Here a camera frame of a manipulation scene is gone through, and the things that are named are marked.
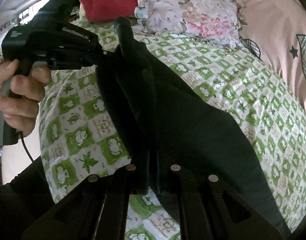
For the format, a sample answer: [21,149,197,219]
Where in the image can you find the black pants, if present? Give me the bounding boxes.
[96,17,277,206]

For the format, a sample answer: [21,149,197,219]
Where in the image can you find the dark left sleeve forearm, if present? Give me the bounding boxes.
[0,157,55,239]

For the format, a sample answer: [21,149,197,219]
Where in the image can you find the left hand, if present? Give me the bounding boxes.
[0,59,52,138]

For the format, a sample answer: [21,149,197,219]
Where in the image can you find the green white checkered bedsheet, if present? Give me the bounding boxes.
[39,31,306,239]

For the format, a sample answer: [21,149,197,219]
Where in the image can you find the floral pillow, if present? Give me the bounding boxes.
[134,0,246,49]

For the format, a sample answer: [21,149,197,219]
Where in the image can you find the pink quilt with plaid hearts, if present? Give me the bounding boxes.
[240,0,306,112]

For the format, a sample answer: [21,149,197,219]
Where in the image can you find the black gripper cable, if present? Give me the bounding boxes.
[18,130,35,163]

